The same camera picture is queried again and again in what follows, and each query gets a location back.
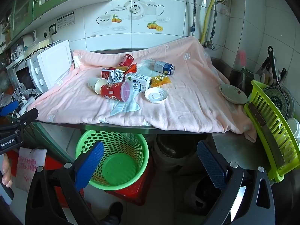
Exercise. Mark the black wall socket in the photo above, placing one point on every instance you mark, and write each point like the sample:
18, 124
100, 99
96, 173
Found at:
52, 29

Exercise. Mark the microwave oven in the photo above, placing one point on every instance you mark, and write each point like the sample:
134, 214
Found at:
21, 76

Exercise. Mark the grey pipe with valve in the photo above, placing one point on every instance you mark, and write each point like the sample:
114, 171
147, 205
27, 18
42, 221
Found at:
213, 32

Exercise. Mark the white round plastic lid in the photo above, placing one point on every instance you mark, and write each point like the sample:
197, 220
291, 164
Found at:
155, 95

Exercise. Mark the blue and silver can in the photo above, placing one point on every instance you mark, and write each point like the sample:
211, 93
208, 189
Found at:
164, 67

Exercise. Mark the silver foil wrapper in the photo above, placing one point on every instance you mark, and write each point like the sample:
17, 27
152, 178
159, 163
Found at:
116, 76

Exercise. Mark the pink bunny blanket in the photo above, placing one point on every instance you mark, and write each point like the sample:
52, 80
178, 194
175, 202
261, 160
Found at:
187, 107

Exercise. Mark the beige food container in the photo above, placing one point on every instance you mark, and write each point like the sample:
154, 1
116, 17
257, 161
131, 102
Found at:
38, 46

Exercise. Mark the red soda can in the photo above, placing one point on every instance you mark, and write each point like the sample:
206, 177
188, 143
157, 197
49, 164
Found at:
126, 59

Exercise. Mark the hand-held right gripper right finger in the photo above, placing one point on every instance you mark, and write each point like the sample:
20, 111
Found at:
212, 166

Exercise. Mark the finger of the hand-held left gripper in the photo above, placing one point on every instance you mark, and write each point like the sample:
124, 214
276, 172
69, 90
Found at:
27, 117
8, 110

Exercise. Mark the red plastic stool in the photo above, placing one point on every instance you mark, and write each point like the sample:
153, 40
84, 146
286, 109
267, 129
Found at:
131, 195

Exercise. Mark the lime green dish rack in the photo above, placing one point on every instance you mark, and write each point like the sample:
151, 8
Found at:
274, 126

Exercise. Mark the white power strip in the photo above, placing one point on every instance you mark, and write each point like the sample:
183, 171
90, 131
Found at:
25, 103

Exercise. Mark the white toaster oven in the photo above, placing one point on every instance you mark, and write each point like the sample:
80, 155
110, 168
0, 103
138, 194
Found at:
51, 65

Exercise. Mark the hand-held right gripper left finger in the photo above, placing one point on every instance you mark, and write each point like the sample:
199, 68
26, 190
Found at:
90, 166

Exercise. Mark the white kettle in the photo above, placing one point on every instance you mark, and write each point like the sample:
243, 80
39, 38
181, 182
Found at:
27, 41

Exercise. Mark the dark utensil holder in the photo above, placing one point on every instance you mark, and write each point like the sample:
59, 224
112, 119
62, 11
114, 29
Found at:
241, 80

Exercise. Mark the black shoe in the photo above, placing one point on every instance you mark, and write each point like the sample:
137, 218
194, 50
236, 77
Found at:
114, 212

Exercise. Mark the white instruction label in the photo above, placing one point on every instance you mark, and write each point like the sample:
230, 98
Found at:
65, 21

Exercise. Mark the kitchen cleaver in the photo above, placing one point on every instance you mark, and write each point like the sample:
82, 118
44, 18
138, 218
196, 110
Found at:
269, 140

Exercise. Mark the white paper cup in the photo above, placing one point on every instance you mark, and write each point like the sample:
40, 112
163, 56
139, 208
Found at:
96, 84

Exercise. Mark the dark pot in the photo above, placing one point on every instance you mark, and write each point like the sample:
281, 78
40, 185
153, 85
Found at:
173, 154

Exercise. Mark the red and gold drink bottle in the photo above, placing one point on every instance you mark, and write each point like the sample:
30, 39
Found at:
106, 73

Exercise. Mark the ceramic bowl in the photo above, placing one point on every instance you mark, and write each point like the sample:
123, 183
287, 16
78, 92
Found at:
232, 93

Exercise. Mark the green wall cabinet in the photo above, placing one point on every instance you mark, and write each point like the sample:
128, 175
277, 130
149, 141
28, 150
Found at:
28, 7

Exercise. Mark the red cup with pink lid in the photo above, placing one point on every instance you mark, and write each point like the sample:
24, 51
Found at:
112, 91

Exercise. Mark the blue patterned plate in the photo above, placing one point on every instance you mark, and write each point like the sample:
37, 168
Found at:
277, 100

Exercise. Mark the white teapot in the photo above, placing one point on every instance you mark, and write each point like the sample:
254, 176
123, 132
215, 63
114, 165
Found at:
17, 50

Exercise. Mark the yellow snack packet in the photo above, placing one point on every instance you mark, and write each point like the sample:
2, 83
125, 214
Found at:
161, 79

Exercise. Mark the person's left hand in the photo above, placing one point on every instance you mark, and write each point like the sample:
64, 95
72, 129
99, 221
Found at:
5, 171

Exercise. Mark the paper sign with pink writing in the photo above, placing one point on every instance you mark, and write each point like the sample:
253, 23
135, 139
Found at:
30, 168

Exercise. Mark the white milk carton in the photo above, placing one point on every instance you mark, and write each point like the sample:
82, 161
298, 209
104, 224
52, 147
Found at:
138, 83

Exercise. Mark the green plastic basket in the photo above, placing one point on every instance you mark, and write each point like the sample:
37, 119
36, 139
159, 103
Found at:
119, 166

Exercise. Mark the stack of white bowls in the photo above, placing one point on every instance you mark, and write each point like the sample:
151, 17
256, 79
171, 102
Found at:
294, 126

